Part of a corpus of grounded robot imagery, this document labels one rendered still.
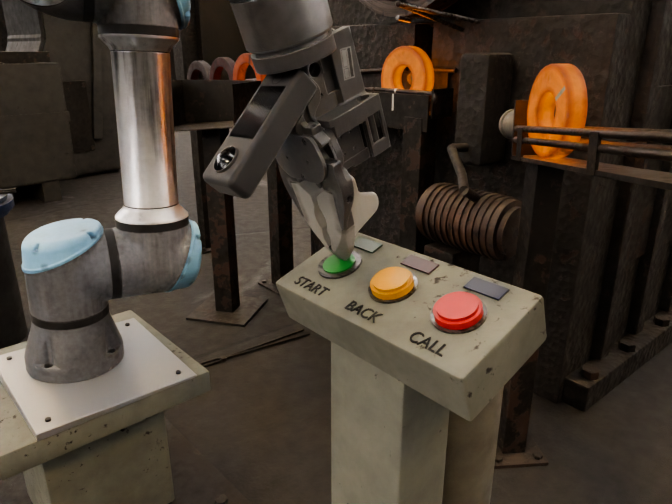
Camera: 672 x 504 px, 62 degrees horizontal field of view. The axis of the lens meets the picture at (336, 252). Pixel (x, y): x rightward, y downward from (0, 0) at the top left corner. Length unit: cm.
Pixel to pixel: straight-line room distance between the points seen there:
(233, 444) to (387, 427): 80
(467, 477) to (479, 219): 54
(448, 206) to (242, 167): 77
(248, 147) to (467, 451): 45
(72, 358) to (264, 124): 62
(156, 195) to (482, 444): 60
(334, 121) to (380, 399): 25
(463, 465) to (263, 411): 74
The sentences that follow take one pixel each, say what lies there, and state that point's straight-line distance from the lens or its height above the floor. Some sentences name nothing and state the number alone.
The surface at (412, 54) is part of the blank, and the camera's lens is 145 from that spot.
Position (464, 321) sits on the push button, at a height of 60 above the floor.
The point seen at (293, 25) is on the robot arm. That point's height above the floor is 82.
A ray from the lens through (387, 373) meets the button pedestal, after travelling 51.
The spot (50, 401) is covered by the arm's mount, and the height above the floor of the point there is 31.
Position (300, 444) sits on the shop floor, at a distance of 129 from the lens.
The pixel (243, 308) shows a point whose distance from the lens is 187.
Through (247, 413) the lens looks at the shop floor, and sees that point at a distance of 139.
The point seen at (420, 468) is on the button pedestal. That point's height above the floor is 43.
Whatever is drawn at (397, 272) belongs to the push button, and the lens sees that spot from 52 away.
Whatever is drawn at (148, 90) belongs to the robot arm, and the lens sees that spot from 91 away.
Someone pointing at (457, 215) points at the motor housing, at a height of 49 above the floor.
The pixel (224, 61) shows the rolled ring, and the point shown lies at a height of 77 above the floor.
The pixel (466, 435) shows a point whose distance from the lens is 71.
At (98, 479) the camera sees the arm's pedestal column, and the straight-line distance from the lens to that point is 106.
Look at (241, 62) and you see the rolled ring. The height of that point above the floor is 77.
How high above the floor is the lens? 81
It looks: 20 degrees down
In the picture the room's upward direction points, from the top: straight up
